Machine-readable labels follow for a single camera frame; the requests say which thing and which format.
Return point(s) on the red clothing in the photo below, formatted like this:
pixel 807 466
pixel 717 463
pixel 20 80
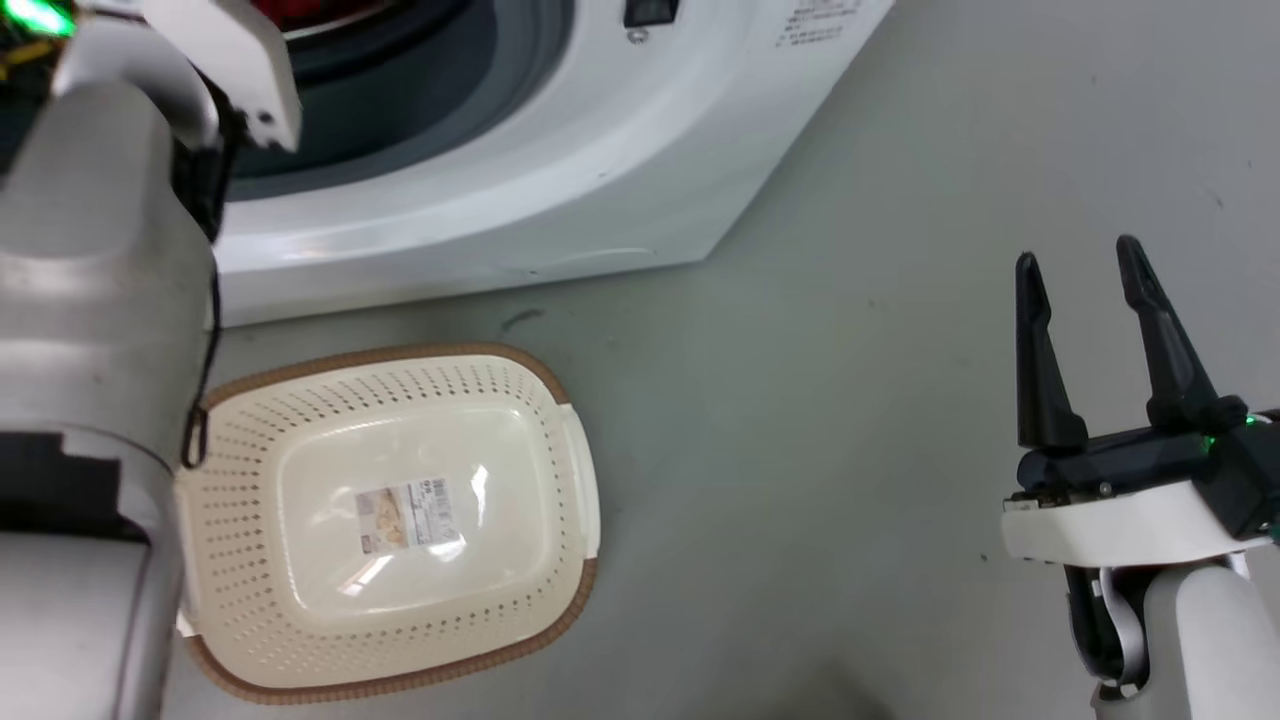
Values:
pixel 320 10

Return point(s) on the cream laundry basket brown rim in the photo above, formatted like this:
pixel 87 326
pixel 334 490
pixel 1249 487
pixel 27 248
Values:
pixel 400 620

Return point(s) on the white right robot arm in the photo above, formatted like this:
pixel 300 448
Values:
pixel 1210 640

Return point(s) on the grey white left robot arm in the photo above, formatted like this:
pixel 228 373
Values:
pixel 90 300

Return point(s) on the black door latch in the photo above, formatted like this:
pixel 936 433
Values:
pixel 650 10

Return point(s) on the printed paper label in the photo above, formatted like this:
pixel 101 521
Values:
pixel 410 515

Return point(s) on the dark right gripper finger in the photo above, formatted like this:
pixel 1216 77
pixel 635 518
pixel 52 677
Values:
pixel 1040 380
pixel 1170 350

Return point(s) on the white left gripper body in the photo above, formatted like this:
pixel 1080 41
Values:
pixel 240 60

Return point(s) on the grey washing machine door seal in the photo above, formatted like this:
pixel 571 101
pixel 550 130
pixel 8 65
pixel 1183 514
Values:
pixel 490 90

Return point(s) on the white washing machine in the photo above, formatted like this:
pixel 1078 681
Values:
pixel 520 200

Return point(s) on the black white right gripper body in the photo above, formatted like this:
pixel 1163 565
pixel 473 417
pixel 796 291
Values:
pixel 1130 520

